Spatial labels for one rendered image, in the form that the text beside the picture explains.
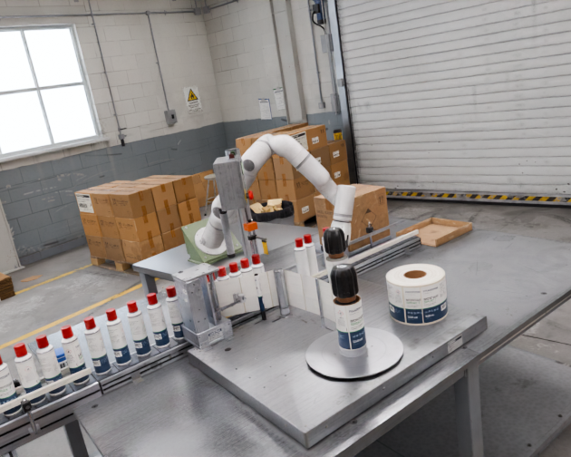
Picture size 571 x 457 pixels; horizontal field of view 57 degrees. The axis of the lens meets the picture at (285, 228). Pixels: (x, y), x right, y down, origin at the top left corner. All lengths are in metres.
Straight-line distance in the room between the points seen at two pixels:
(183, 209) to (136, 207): 0.58
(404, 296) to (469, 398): 0.38
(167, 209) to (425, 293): 4.17
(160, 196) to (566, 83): 4.19
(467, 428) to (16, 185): 6.33
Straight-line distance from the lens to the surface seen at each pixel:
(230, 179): 2.04
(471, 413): 1.92
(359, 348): 1.68
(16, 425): 1.90
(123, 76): 8.12
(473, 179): 6.46
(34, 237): 7.48
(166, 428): 1.67
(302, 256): 2.24
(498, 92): 6.20
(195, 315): 1.87
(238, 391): 1.68
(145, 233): 5.53
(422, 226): 3.03
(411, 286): 1.80
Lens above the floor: 1.74
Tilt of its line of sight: 16 degrees down
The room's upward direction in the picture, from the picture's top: 9 degrees counter-clockwise
